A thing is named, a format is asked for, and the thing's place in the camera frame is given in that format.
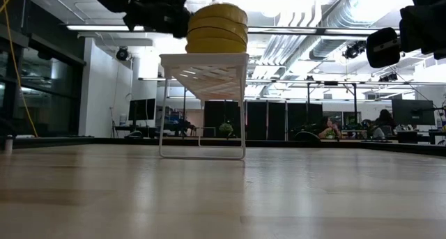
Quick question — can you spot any person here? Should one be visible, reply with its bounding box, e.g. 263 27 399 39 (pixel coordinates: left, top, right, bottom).
318 116 342 141
360 118 386 141
374 109 398 135

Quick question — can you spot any small green plant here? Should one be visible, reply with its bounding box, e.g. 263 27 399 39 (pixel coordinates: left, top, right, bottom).
218 122 234 139

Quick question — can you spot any black office chair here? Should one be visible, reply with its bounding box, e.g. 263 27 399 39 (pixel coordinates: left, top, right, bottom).
294 130 321 142

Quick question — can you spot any yellow power cable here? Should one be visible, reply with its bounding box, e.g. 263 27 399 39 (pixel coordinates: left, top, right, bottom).
0 0 39 138

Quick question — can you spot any black partition wall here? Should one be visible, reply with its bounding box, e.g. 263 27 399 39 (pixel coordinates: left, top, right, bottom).
203 100 323 141

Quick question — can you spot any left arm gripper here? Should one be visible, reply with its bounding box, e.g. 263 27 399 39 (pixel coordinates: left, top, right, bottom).
123 0 193 40

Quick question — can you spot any black aluminium table frame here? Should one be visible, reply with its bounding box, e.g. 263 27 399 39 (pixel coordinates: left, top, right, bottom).
0 136 446 158

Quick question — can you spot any white cylinder post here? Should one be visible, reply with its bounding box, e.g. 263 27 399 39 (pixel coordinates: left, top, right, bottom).
3 134 14 155

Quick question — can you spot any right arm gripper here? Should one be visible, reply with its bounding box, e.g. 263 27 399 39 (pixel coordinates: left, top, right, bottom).
366 1 446 68

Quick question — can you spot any long ceiling light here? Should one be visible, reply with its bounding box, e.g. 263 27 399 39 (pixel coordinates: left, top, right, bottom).
66 24 146 33

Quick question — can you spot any black metal gantry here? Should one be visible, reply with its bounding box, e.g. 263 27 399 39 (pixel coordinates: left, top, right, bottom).
306 81 358 114

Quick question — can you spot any blue patterned yellow bowl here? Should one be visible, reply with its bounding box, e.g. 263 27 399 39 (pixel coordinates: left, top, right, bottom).
185 36 249 54
189 9 249 26
187 17 249 34
186 26 249 45
190 3 247 19

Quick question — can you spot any black computer monitor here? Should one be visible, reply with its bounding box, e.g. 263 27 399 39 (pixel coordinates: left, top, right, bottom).
391 98 436 126
128 98 157 122

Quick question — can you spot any white lattice shelf rack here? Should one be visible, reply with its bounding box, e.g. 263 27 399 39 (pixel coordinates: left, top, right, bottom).
158 52 250 161

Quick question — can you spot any black ceiling spotlight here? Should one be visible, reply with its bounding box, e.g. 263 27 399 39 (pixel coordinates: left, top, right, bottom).
343 40 367 61
114 46 130 62

